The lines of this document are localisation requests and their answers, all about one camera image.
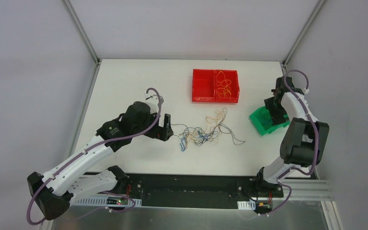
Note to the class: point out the left red bin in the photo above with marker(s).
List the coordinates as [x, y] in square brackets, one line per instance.
[203, 85]

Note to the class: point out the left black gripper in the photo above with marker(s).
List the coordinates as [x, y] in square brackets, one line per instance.
[161, 127]

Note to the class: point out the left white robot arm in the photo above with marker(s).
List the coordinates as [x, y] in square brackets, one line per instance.
[54, 191]

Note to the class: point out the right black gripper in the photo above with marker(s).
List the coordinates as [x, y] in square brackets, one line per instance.
[273, 106]

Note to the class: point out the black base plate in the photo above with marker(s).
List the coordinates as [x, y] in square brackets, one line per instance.
[192, 191]

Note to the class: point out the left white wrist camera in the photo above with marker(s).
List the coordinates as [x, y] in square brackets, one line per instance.
[153, 101]

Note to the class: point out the green plastic bin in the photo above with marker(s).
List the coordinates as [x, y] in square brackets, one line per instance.
[263, 123]

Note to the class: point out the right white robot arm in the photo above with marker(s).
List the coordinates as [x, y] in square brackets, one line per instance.
[303, 144]

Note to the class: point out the red bin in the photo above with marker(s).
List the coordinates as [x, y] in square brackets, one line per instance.
[203, 85]
[227, 86]

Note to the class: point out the right red bin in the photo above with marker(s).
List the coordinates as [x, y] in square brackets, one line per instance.
[227, 86]

